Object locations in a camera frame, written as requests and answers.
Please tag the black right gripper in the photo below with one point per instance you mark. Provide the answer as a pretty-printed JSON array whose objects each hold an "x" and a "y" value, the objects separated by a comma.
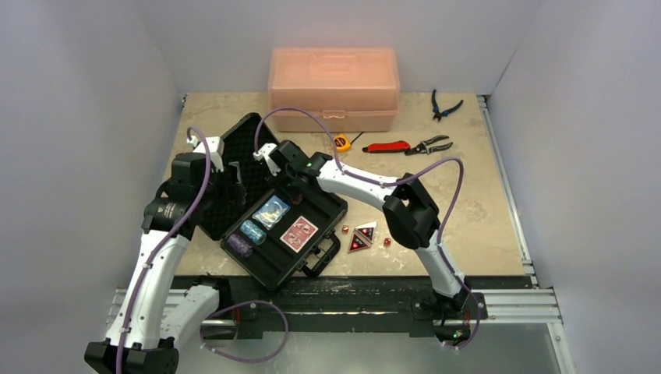
[{"x": 291, "y": 182}]

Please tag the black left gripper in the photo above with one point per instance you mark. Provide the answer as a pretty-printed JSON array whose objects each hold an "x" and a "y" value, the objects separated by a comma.
[{"x": 232, "y": 193}]

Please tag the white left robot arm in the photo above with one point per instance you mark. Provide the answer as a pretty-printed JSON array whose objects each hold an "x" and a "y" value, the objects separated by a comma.
[{"x": 143, "y": 338}]

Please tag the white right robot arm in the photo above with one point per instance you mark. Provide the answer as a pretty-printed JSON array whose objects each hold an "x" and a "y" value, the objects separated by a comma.
[{"x": 412, "y": 216}]

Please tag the black poker set case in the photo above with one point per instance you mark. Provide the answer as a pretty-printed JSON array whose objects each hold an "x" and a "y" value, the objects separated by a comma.
[{"x": 272, "y": 263}]

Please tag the blue card deck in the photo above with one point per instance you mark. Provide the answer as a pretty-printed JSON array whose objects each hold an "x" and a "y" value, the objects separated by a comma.
[{"x": 259, "y": 216}]

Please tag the yellow tape measure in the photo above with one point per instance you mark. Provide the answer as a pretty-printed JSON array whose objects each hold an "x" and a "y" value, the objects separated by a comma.
[{"x": 343, "y": 143}]

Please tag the light blue poker chip roll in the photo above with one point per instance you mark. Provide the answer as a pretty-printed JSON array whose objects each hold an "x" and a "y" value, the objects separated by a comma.
[{"x": 253, "y": 231}]

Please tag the purple poker chip roll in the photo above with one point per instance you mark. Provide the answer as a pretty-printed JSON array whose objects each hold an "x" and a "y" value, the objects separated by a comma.
[{"x": 239, "y": 245}]

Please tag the red card deck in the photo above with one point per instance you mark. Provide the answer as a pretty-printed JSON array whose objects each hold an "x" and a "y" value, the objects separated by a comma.
[{"x": 299, "y": 234}]

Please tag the triangular all-in button right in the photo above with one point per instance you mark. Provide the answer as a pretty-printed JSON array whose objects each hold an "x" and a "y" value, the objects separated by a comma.
[{"x": 367, "y": 231}]

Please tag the triangular all-in button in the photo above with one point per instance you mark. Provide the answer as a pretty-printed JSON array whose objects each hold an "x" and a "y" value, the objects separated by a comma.
[
  {"x": 358, "y": 242},
  {"x": 367, "y": 231}
]

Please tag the triangular all-in button left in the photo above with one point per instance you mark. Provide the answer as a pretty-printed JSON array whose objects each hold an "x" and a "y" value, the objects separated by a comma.
[{"x": 358, "y": 242}]

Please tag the orange plastic toolbox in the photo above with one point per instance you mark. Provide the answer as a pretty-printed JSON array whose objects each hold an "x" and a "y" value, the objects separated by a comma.
[{"x": 343, "y": 89}]

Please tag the red utility knife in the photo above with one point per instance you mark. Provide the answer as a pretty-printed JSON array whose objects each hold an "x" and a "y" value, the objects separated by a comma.
[{"x": 399, "y": 146}]

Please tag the black wire stripper pliers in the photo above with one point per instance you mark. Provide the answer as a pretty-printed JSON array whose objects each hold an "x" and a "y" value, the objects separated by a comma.
[{"x": 430, "y": 145}]

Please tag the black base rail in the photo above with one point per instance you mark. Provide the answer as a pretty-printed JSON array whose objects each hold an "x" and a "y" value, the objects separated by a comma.
[{"x": 339, "y": 305}]

